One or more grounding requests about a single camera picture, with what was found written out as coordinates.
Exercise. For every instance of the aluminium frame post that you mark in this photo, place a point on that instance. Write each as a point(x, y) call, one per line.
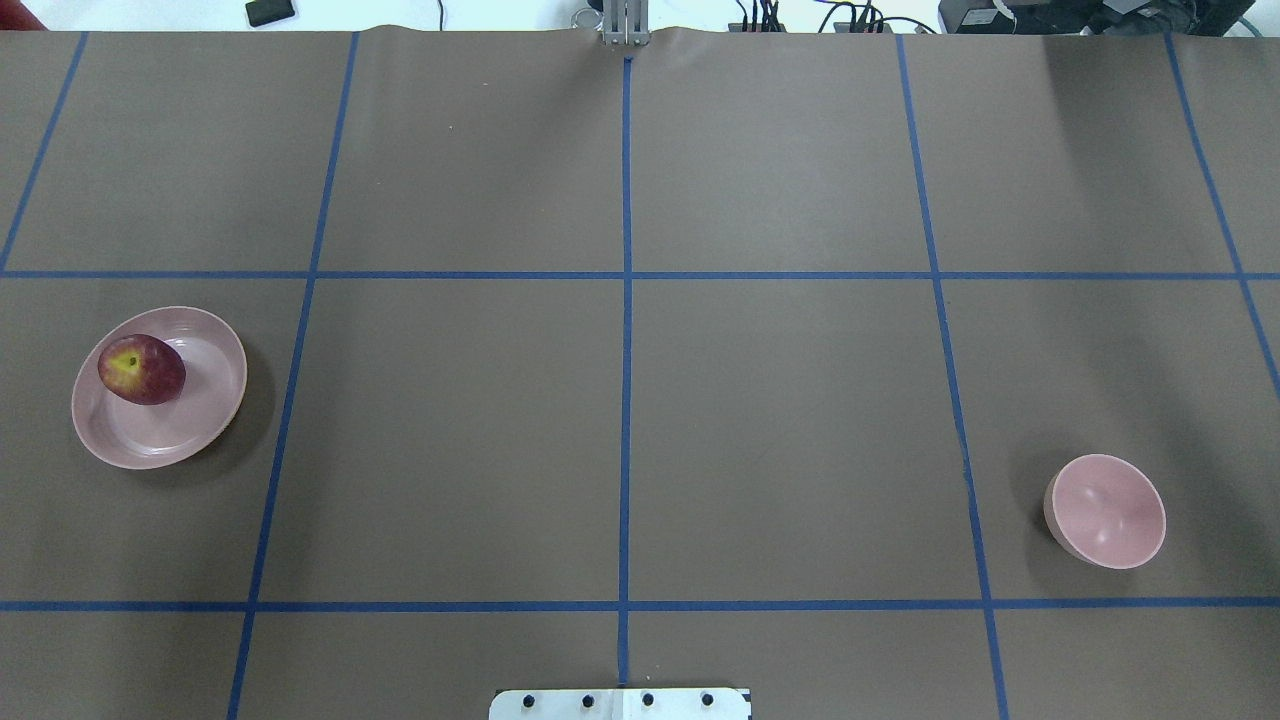
point(625, 22)

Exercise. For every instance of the small black box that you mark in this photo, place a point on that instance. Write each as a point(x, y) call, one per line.
point(260, 13)

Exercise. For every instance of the red apple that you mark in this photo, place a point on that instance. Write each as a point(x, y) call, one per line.
point(142, 369)

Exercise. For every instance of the pink plate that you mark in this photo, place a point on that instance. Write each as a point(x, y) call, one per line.
point(135, 436)

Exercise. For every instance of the pink bowl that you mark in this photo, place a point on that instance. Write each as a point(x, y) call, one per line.
point(1105, 511)

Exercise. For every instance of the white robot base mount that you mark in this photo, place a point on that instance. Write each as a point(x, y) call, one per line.
point(623, 703)

